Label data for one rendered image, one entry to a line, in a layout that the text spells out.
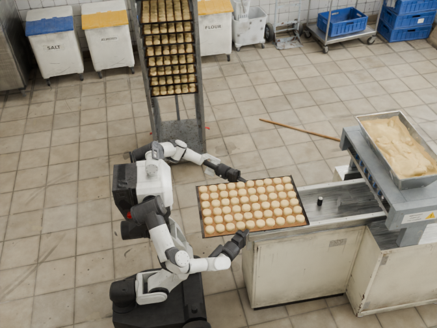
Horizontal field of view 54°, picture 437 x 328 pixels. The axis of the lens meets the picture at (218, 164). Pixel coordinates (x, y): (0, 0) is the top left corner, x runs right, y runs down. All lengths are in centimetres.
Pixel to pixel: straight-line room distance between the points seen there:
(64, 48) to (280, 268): 389
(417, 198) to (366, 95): 306
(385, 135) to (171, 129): 246
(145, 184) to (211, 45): 376
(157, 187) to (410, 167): 133
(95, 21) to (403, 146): 401
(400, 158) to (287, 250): 84
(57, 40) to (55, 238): 259
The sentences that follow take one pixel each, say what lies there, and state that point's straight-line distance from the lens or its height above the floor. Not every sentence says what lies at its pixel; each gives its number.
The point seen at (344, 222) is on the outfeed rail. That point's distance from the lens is 265.
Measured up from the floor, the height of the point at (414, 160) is 130.
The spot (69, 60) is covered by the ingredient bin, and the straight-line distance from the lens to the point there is 571.
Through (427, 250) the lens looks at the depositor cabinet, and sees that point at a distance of 285.
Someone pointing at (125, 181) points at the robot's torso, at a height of 134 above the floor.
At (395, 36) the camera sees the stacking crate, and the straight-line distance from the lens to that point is 671.
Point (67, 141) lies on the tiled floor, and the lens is 486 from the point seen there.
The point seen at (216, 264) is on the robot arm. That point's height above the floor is 106.
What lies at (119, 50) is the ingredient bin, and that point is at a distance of 563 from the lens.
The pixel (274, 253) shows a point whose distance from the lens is 267.
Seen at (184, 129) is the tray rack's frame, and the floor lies 15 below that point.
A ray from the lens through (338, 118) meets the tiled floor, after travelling 497.
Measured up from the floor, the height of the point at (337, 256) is 56.
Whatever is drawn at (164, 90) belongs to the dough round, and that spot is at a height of 88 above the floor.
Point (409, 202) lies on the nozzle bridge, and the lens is 245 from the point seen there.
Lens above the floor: 286
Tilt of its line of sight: 42 degrees down
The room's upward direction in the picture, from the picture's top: 2 degrees counter-clockwise
